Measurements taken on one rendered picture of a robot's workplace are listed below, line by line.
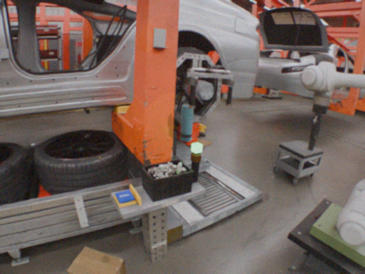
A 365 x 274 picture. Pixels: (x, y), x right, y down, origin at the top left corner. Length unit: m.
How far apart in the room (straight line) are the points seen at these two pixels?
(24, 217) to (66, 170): 0.33
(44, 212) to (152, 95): 0.81
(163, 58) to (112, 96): 0.59
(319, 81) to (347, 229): 0.57
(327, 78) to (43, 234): 1.53
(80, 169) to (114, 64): 0.72
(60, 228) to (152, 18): 1.15
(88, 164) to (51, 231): 0.43
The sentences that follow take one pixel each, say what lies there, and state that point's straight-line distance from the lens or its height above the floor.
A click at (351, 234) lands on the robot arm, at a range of 0.92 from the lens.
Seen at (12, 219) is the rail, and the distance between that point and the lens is 1.22.
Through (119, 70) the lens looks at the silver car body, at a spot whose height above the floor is 0.98.
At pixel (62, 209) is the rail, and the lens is 1.17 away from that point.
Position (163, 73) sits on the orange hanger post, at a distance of 0.97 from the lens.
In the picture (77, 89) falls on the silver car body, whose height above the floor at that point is 0.87.
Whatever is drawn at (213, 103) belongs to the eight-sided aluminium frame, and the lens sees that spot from 1.76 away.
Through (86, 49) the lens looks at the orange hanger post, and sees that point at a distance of 3.64.
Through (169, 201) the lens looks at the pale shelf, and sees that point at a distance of 0.94.
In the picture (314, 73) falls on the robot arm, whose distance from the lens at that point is 0.88.
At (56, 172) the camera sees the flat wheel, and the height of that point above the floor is 0.46.
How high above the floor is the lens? 1.01
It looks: 19 degrees down
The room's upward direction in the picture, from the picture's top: 3 degrees clockwise
